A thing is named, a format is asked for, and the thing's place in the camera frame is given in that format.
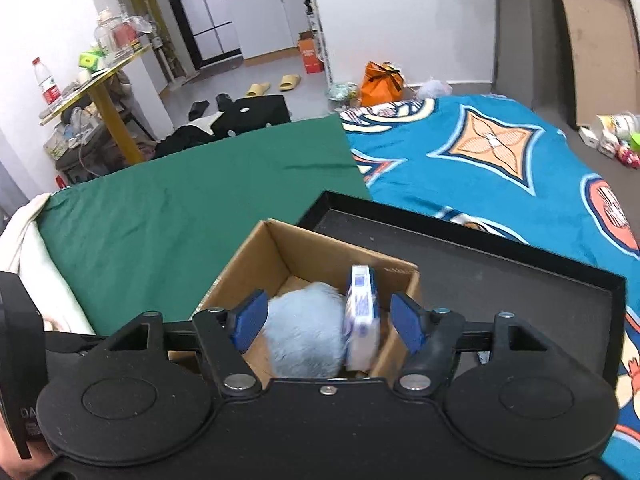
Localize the white plastic bag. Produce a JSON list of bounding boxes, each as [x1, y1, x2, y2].
[[417, 77, 453, 100]]

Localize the black framed door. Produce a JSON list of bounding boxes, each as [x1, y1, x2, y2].
[[167, 0, 244, 69]]

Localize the black tray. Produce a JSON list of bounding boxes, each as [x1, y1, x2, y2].
[[297, 190, 628, 387]]

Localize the blue patterned blanket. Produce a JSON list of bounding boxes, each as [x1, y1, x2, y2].
[[340, 94, 640, 480]]

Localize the blue snack box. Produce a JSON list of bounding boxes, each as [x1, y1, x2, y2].
[[342, 265, 381, 374]]

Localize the items on bedside table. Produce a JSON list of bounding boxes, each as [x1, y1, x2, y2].
[[595, 112, 640, 144]]

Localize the black and white clothing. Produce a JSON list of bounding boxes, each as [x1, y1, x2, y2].
[[152, 94, 292, 161]]

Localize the pale green plastic bag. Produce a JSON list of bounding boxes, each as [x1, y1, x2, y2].
[[327, 81, 362, 111]]

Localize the pink toy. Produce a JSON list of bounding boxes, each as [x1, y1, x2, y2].
[[617, 142, 640, 169]]

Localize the yellow metal table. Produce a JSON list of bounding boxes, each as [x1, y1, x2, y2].
[[40, 42, 154, 167]]

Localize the orange cardboard box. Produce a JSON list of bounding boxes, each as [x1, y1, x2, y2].
[[297, 31, 325, 75]]

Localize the light blue fluffy plush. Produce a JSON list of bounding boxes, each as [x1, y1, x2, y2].
[[262, 282, 348, 379]]

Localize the white bed sheet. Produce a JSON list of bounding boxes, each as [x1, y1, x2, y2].
[[0, 192, 97, 336]]

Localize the white storage rack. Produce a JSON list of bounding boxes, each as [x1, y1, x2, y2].
[[306, 0, 335, 86]]

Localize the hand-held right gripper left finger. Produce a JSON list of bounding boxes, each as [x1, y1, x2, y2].
[[102, 289, 271, 395]]

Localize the orange gift bag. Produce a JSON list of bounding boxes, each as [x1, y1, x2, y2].
[[361, 61, 405, 108]]

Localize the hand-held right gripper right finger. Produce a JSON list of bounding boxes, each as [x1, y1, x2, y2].
[[389, 292, 558, 395]]

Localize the white kitchen cabinet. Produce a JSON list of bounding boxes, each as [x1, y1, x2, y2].
[[222, 0, 316, 59]]

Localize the clear glass jar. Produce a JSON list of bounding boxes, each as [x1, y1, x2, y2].
[[95, 9, 127, 57]]

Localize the brown cardboard box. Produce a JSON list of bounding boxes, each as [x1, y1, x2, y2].
[[190, 218, 423, 379]]

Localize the green cloth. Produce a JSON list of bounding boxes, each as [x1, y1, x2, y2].
[[37, 112, 374, 337]]

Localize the plastic water bottle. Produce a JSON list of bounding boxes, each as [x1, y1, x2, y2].
[[32, 57, 62, 106]]

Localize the large brown board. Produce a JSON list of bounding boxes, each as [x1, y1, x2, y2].
[[545, 0, 640, 131]]

